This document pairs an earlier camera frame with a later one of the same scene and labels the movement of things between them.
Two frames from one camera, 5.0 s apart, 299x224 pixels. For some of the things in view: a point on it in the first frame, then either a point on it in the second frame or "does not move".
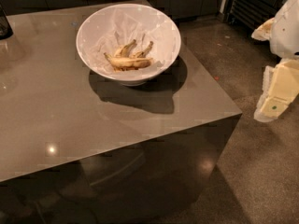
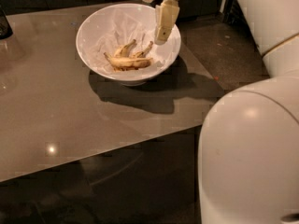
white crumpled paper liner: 119,26 does not move
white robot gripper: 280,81 -> 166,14
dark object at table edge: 6,30 does not move
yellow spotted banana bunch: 122,61 does not move
